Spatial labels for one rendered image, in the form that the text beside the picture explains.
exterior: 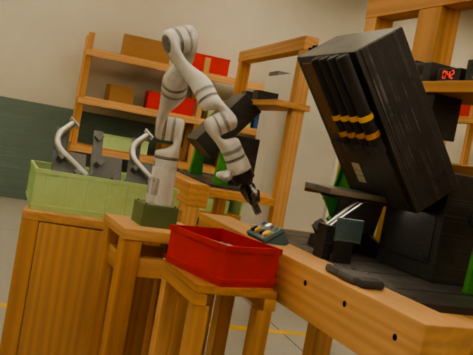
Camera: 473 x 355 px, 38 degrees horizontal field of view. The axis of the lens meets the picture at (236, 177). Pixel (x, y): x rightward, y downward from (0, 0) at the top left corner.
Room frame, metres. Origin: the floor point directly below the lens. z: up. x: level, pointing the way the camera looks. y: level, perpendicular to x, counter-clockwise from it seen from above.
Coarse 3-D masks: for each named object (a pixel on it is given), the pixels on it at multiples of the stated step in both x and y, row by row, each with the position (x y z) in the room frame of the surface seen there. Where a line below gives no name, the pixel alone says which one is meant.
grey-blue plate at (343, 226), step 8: (336, 224) 2.14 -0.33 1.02; (344, 224) 2.14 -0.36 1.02; (352, 224) 2.15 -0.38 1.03; (360, 224) 2.17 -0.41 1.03; (336, 232) 2.14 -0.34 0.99; (344, 232) 2.15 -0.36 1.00; (352, 232) 2.16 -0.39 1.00; (360, 232) 2.17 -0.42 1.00; (336, 240) 2.14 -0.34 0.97; (344, 240) 2.15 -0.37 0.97; (352, 240) 2.16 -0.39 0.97; (360, 240) 2.17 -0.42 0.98; (336, 248) 2.13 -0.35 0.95; (344, 248) 2.14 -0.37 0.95; (352, 248) 2.16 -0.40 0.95; (336, 256) 2.14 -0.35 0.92; (344, 256) 2.15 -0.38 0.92
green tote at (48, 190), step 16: (32, 160) 3.20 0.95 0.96; (32, 176) 2.94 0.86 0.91; (48, 176) 2.85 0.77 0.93; (64, 176) 2.87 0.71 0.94; (80, 176) 2.89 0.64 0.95; (32, 192) 2.84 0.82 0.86; (48, 192) 2.85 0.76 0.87; (64, 192) 2.87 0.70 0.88; (80, 192) 2.90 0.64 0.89; (96, 192) 2.92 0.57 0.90; (112, 192) 2.94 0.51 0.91; (128, 192) 2.96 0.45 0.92; (144, 192) 2.99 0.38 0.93; (176, 192) 3.03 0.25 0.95; (32, 208) 2.84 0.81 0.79; (48, 208) 2.86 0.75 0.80; (64, 208) 2.87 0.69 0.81; (80, 208) 2.90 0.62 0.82; (96, 208) 2.92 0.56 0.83; (112, 208) 2.95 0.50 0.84; (128, 208) 2.97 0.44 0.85
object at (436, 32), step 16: (432, 16) 2.65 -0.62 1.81; (448, 16) 2.62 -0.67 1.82; (416, 32) 2.72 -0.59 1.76; (432, 32) 2.63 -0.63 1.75; (448, 32) 2.63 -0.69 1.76; (416, 48) 2.71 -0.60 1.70; (432, 48) 2.61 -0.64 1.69; (448, 48) 2.63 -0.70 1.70; (448, 64) 2.64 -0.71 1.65; (384, 208) 2.71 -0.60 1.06
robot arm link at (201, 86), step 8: (168, 32) 2.24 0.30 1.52; (176, 32) 2.24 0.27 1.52; (168, 40) 2.24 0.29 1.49; (176, 40) 2.23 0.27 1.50; (168, 48) 2.25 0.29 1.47; (176, 48) 2.23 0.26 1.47; (176, 56) 2.23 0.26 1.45; (176, 64) 2.25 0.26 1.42; (184, 64) 2.22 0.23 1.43; (184, 72) 2.23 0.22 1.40; (192, 72) 2.22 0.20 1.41; (200, 72) 2.23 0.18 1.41; (192, 80) 2.22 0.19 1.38; (200, 80) 2.21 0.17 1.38; (208, 80) 2.22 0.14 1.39; (192, 88) 2.23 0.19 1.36; (200, 88) 2.21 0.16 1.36; (208, 88) 2.21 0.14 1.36; (200, 96) 2.21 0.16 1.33
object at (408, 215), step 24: (456, 192) 2.09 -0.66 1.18; (384, 216) 2.35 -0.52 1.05; (408, 216) 2.23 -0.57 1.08; (432, 216) 2.13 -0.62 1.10; (456, 216) 2.10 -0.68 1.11; (384, 240) 2.33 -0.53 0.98; (408, 240) 2.21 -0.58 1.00; (432, 240) 2.11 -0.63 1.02; (456, 240) 2.11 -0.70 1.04; (408, 264) 2.19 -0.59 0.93; (432, 264) 2.09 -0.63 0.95; (456, 264) 2.12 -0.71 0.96
